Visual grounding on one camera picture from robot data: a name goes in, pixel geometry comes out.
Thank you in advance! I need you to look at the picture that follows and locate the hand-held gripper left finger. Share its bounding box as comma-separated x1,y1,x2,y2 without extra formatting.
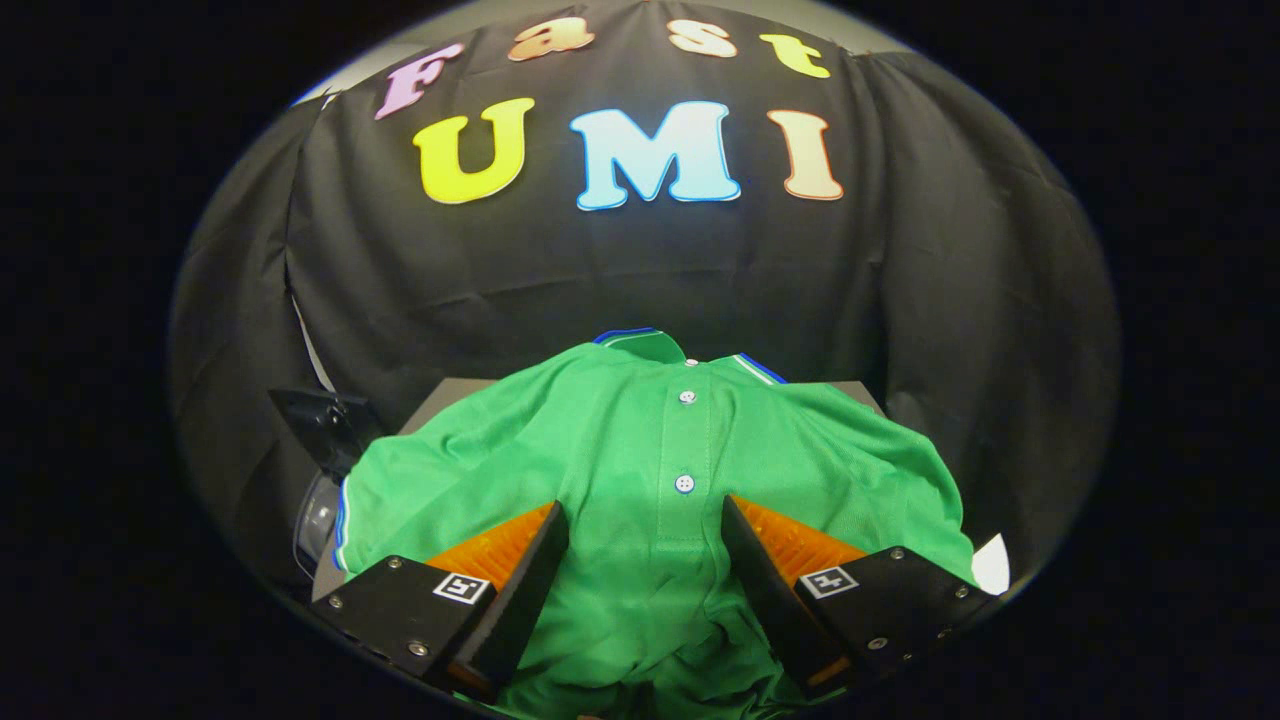
312,500,571,703

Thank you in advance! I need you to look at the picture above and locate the black backdrop cloth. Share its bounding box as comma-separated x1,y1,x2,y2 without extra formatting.
170,0,1121,601

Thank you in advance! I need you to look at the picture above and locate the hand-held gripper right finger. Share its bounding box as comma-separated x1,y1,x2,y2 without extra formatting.
720,495,1001,701

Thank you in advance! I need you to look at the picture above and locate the white box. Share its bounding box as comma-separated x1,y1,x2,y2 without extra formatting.
972,533,1011,596

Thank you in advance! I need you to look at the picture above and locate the green polo shirt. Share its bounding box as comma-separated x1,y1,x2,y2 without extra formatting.
332,327,979,720

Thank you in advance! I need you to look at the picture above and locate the dark cabinet with beige door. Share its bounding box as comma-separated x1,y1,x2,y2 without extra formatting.
312,378,886,601

